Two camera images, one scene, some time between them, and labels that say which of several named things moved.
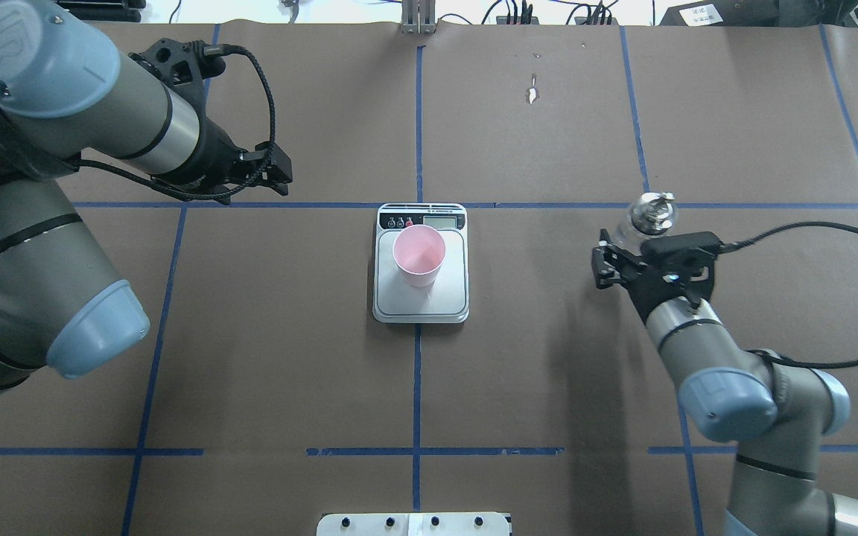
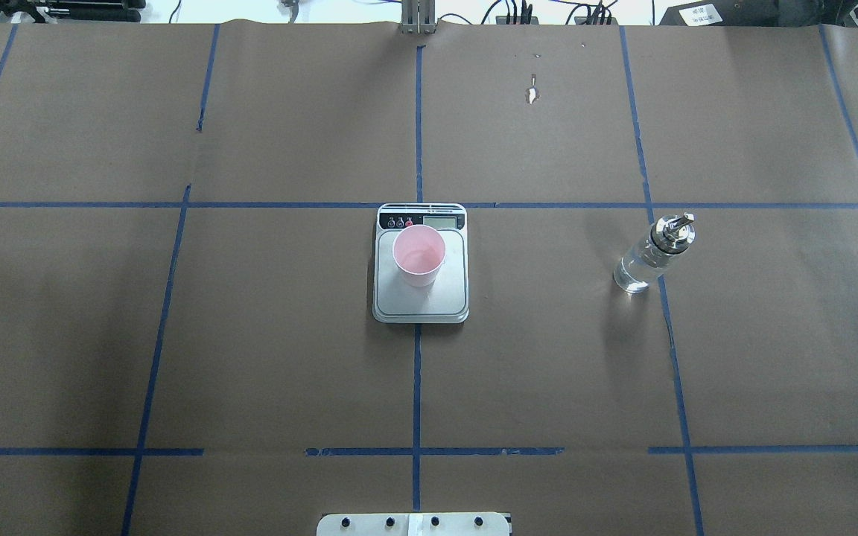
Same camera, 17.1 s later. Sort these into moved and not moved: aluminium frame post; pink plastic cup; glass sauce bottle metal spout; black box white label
Moved: glass sauce bottle metal spout
Not moved: pink plastic cup; aluminium frame post; black box white label
